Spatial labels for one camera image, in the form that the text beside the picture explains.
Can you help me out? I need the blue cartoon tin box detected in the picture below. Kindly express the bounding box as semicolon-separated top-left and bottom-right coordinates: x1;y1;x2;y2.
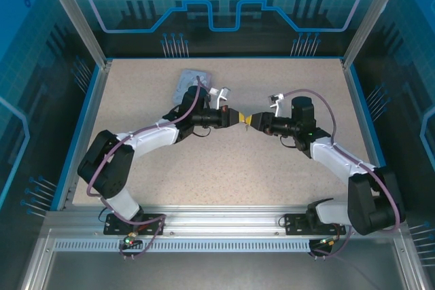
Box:
172;69;215;105

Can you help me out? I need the black base plate right arm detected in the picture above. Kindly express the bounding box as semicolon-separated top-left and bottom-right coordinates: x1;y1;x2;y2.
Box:
283;213;347;236

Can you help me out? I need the black base plate left arm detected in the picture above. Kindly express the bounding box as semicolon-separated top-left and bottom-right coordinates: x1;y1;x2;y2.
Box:
103;213;167;236

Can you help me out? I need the connector with green light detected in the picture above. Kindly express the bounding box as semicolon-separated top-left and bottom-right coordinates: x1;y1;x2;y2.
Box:
319;235;341;247
124;232;141;247

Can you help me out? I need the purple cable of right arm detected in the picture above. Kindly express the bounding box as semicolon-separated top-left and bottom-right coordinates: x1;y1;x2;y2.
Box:
281;88;404;260

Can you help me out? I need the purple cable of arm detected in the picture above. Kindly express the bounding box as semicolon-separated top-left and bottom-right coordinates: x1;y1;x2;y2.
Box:
86;75;213;260
281;88;404;260

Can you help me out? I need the aluminium side rail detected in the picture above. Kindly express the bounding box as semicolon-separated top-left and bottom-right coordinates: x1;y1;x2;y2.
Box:
341;60;392;210
57;60;113;210

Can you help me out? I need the aluminium cross rail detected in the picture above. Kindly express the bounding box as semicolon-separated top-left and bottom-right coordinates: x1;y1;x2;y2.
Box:
43;205;408;237

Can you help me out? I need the aluminium frame post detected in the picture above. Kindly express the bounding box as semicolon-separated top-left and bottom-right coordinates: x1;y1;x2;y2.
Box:
341;0;402;70
37;0;113;69

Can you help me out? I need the slotted grey cable duct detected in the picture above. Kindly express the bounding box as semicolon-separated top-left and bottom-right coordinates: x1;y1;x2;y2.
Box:
54;239;313;253

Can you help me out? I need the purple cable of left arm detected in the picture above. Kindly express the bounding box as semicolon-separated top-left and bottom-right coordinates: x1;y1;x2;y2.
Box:
86;75;213;260

